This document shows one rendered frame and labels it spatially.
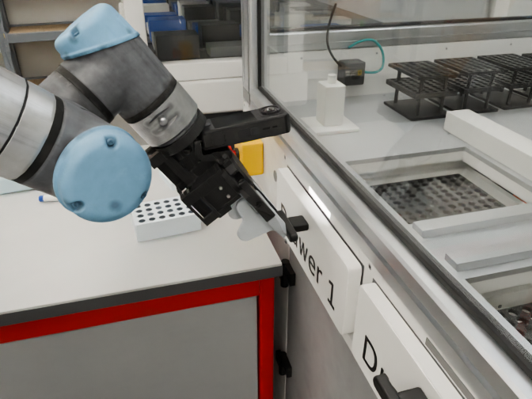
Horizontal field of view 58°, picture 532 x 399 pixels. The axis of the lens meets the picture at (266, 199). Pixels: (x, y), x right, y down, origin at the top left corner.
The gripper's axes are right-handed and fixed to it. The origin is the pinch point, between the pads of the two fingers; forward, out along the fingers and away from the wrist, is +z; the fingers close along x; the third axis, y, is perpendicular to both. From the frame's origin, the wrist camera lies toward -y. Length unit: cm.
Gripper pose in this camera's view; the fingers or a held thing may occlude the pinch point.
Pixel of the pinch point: (279, 219)
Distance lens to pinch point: 67.8
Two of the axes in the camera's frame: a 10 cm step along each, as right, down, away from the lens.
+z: 5.5, 6.4, 5.4
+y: -7.9, 6.1, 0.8
